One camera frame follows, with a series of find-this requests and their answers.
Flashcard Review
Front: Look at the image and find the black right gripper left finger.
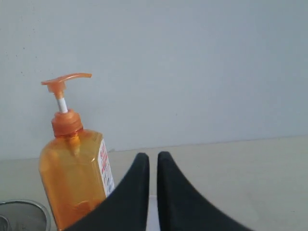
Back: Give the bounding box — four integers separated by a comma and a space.
67, 153, 150, 231

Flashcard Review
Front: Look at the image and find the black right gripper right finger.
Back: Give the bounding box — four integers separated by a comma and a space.
157, 151, 250, 231

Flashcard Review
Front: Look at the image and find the orange pump soap bottle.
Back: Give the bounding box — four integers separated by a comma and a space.
39, 73, 115, 231

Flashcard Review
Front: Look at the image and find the white rectangular plastic tray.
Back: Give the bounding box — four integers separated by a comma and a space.
146, 195, 160, 231

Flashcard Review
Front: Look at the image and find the steel mesh strainer basket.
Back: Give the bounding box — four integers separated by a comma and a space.
0, 199, 51, 231

